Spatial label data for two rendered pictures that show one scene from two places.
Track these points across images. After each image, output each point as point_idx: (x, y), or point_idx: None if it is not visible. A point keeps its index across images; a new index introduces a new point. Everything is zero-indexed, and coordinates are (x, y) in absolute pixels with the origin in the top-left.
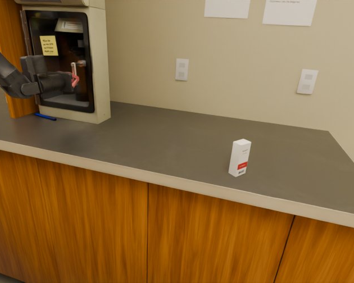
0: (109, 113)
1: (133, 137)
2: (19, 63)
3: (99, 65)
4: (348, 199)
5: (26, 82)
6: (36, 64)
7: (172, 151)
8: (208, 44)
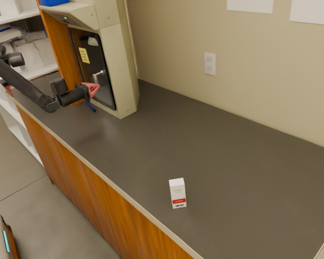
0: (133, 108)
1: (133, 141)
2: (73, 64)
3: (117, 73)
4: None
5: (50, 102)
6: (57, 87)
7: (149, 165)
8: (233, 40)
